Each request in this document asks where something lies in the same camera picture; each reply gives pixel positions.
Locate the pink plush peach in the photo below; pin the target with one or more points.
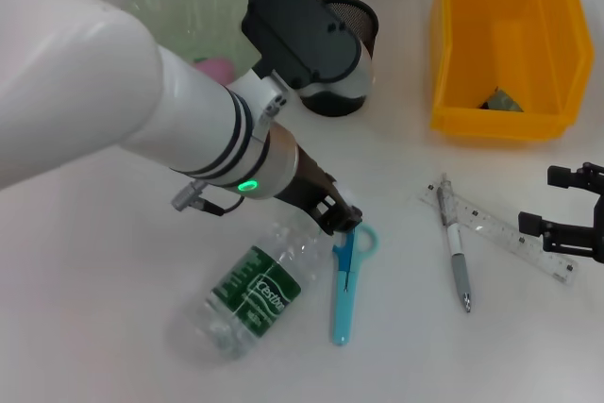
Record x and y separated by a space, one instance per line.
217 70

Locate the black mesh pen holder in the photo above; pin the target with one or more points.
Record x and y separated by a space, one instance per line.
363 21

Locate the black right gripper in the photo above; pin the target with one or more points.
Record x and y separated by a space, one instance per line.
600 212

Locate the grey white ballpoint pen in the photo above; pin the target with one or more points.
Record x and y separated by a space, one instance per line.
458 261

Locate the transparent plastic ruler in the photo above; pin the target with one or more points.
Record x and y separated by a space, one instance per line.
491 223

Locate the translucent green ruffled bowl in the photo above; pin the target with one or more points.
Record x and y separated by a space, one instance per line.
198 11

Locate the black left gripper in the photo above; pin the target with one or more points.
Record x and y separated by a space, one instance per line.
311 186

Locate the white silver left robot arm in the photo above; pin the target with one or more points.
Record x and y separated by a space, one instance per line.
94 91

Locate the yellow plastic bin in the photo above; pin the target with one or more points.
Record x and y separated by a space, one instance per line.
491 44

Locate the light blue scissors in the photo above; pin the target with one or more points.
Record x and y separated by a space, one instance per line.
343 308

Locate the clear green-label water bottle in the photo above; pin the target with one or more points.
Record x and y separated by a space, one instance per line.
255 294

